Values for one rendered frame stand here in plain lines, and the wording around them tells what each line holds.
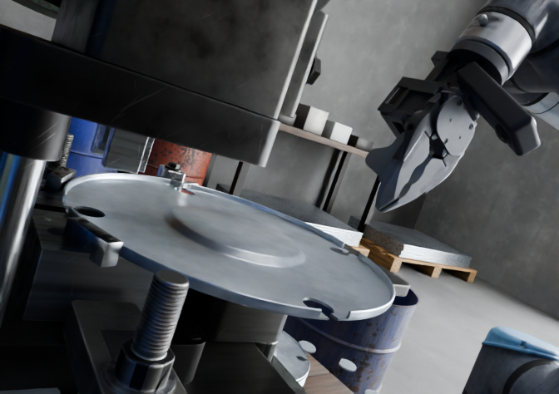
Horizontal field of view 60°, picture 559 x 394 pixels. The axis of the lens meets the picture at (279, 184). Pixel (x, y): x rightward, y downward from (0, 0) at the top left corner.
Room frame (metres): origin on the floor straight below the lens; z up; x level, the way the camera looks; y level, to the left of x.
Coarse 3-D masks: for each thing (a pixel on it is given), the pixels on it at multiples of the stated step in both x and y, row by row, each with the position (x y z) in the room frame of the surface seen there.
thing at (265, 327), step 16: (384, 272) 0.47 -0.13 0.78; (400, 288) 0.45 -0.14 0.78; (192, 304) 0.39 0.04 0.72; (208, 304) 0.37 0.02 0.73; (224, 304) 0.36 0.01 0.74; (240, 304) 0.37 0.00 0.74; (208, 320) 0.37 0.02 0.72; (224, 320) 0.37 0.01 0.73; (240, 320) 0.37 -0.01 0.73; (256, 320) 0.38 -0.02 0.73; (272, 320) 0.39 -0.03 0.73; (208, 336) 0.36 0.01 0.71; (224, 336) 0.37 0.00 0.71; (240, 336) 0.38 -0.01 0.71; (256, 336) 0.39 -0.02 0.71; (272, 336) 0.40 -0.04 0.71; (272, 352) 0.40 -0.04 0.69
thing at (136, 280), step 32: (32, 224) 0.29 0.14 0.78; (64, 224) 0.30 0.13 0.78; (32, 256) 0.27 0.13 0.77; (64, 256) 0.26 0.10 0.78; (32, 288) 0.26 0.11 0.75; (64, 288) 0.27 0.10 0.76; (96, 288) 0.28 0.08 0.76; (128, 288) 0.29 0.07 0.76; (32, 320) 0.26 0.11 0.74; (64, 320) 0.27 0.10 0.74
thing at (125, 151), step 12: (96, 132) 0.35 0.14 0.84; (120, 132) 0.32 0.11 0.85; (108, 144) 0.32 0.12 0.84; (120, 144) 0.32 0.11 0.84; (132, 144) 0.33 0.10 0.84; (144, 144) 0.33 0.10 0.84; (108, 156) 0.32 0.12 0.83; (120, 156) 0.32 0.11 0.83; (132, 156) 0.33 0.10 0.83; (144, 156) 0.34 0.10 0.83; (120, 168) 0.33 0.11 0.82; (132, 168) 0.33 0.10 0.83; (144, 168) 0.34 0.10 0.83
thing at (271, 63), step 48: (96, 0) 0.26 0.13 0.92; (144, 0) 0.27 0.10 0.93; (192, 0) 0.28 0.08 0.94; (240, 0) 0.30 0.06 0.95; (288, 0) 0.32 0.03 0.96; (96, 48) 0.26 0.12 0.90; (144, 48) 0.27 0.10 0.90; (192, 48) 0.29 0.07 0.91; (240, 48) 0.30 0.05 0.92; (288, 48) 0.32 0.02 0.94; (240, 96) 0.31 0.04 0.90; (288, 96) 0.36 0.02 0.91
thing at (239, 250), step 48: (96, 192) 0.40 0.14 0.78; (144, 192) 0.45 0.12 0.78; (192, 192) 0.53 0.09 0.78; (144, 240) 0.32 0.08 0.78; (192, 240) 0.36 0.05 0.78; (240, 240) 0.38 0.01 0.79; (288, 240) 0.43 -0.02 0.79; (336, 240) 0.52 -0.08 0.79; (192, 288) 0.27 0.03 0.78; (240, 288) 0.29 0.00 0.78; (288, 288) 0.32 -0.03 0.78; (336, 288) 0.36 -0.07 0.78; (384, 288) 0.41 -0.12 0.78
